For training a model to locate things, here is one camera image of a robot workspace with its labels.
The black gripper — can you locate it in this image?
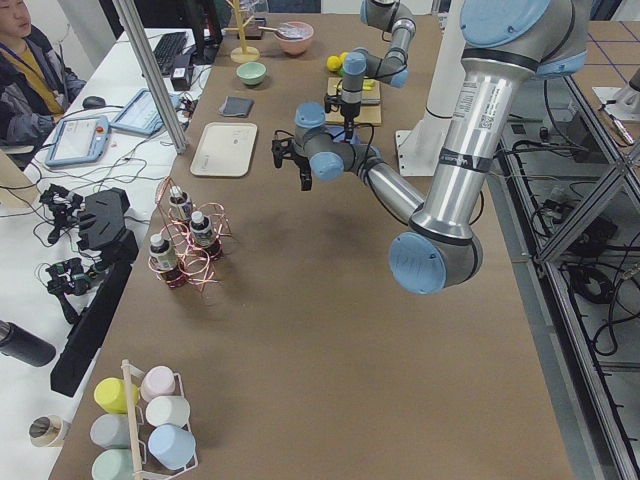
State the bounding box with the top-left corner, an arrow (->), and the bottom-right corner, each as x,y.
324,93 -> 361,131
271,137 -> 313,191

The blue teach pendant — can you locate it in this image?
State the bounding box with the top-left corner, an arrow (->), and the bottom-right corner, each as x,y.
110,89 -> 164,136
45,115 -> 109,167

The upper whole yellow lemon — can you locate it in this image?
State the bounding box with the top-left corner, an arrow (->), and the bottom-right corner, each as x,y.
326,55 -> 342,73

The seated person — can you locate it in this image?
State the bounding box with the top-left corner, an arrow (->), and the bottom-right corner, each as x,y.
1,1 -> 86,146

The pink bowl of ice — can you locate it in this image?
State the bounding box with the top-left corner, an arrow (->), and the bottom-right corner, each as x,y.
276,21 -> 314,56

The back left drink bottle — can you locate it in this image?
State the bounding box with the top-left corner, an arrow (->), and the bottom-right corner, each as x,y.
149,233 -> 185,288

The grey folded cloth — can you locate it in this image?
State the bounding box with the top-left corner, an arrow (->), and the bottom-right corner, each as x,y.
219,96 -> 254,118

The back right drink bottle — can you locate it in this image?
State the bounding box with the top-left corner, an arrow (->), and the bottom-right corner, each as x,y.
169,185 -> 193,224

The wooden cutting board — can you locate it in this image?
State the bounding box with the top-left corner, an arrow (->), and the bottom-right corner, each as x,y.
326,77 -> 382,126

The white cup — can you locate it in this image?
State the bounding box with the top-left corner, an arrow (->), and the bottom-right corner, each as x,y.
145,396 -> 191,428

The pale green cup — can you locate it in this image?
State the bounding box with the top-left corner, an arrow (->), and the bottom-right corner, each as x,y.
91,449 -> 134,480

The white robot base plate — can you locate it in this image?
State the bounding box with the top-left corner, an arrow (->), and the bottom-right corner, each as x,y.
395,129 -> 443,177

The white rabbit tray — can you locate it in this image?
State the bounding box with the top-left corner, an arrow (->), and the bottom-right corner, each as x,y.
190,122 -> 258,178

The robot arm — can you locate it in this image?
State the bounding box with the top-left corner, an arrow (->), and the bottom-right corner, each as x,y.
292,1 -> 416,191
271,1 -> 591,294

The aluminium frame post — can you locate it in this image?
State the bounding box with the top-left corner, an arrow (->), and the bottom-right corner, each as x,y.
114,0 -> 187,154

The grey cup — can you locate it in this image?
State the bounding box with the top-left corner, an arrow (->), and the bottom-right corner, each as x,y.
90,414 -> 130,449

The yellow cup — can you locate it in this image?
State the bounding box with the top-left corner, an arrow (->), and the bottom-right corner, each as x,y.
93,377 -> 127,414

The black thermos bottle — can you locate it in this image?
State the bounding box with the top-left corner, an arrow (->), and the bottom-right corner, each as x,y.
1,321 -> 56,367

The drink bottle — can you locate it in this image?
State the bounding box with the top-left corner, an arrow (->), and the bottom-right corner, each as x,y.
149,233 -> 185,288
169,185 -> 193,224
189,210 -> 222,260

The copper wire bottle rack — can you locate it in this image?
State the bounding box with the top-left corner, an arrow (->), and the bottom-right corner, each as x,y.
148,177 -> 232,290

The black keyboard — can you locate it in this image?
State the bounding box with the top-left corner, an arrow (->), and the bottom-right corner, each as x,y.
153,32 -> 187,64

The light green bowl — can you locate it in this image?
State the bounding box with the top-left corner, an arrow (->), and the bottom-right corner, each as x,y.
236,61 -> 267,87

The pink cup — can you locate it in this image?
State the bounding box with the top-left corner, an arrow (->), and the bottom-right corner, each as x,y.
140,365 -> 176,402

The wooden mug tree stand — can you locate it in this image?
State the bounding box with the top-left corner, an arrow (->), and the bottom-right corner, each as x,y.
226,0 -> 260,64

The steel ice scoop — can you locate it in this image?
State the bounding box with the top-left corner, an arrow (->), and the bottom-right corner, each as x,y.
258,22 -> 309,41

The black computer mouse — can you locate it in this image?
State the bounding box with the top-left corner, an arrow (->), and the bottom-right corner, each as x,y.
82,95 -> 107,110

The blue cup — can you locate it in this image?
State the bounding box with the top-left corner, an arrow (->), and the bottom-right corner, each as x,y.
148,424 -> 196,470

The black stand fixture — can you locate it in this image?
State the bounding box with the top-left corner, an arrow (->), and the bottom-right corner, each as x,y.
50,187 -> 139,397

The front drink bottle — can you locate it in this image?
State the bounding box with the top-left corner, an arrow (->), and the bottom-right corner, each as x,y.
189,210 -> 222,260

